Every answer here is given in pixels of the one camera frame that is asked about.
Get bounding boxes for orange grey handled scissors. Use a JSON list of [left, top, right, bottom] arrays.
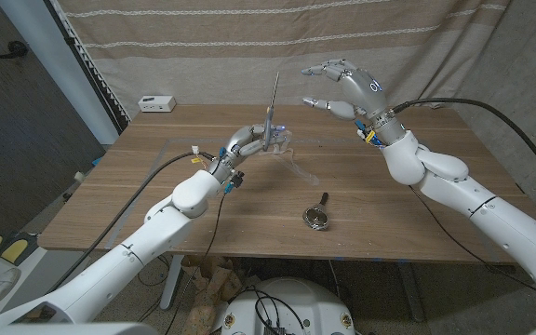
[[262, 71, 281, 152]]

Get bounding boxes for white power strip box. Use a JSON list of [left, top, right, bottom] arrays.
[[138, 95, 178, 114]]

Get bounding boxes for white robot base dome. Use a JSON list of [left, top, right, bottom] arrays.
[[220, 277, 356, 335]]

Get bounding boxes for white table leg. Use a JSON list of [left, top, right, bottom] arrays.
[[159, 254, 186, 311]]

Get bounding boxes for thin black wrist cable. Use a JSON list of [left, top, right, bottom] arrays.
[[163, 190, 228, 335], [407, 184, 536, 307]]

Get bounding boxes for black zigzag edged strip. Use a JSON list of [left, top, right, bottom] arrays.
[[47, 0, 132, 134]]

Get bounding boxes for thin black left wrist cable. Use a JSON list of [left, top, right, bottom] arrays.
[[163, 190, 228, 335]]

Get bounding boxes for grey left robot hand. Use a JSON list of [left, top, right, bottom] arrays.
[[210, 124, 291, 183]]

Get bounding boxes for beige striped curtain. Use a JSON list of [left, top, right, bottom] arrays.
[[56, 0, 514, 109]]

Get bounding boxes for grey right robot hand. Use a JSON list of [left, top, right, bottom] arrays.
[[301, 59, 406, 146]]

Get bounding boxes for crumpled brown paper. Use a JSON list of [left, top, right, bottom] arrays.
[[183, 254, 260, 335]]

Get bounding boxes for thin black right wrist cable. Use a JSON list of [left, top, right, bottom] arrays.
[[407, 184, 536, 307]]

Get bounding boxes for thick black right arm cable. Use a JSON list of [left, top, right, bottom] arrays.
[[388, 97, 536, 191]]

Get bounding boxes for grey table leg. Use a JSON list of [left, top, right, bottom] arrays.
[[395, 262, 426, 323]]

